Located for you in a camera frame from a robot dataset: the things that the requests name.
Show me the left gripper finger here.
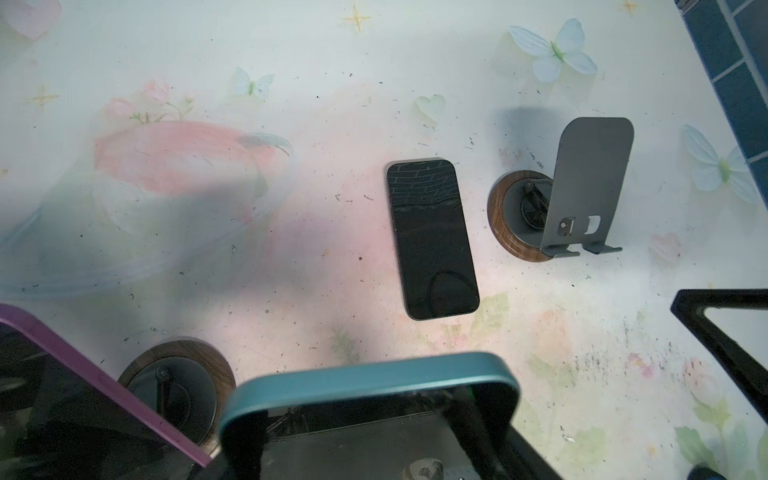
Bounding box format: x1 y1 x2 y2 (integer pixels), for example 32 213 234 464
670 289 767 422

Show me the wood-base grey phone stand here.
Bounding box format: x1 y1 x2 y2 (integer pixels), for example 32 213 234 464
487 117 634 263

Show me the teal-edged phone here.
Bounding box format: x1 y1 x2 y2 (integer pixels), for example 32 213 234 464
219 352 520 479

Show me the black phone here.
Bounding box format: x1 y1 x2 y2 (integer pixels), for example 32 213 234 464
386 158 480 321

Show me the purple-edged phone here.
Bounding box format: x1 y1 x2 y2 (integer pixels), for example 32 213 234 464
1 304 212 479

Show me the middle grey phone stand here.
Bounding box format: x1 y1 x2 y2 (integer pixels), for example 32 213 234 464
118 338 236 457

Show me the blue black remote device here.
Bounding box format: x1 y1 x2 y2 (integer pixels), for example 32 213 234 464
687 465 726 480

